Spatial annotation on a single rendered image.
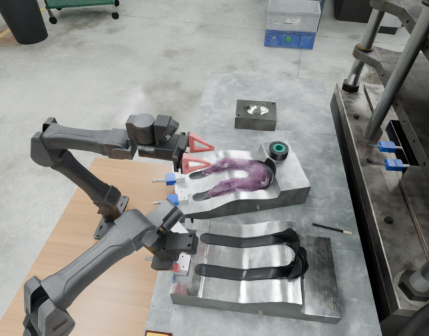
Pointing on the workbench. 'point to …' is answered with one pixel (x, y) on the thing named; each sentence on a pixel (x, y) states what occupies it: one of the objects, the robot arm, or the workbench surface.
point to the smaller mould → (256, 115)
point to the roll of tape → (278, 151)
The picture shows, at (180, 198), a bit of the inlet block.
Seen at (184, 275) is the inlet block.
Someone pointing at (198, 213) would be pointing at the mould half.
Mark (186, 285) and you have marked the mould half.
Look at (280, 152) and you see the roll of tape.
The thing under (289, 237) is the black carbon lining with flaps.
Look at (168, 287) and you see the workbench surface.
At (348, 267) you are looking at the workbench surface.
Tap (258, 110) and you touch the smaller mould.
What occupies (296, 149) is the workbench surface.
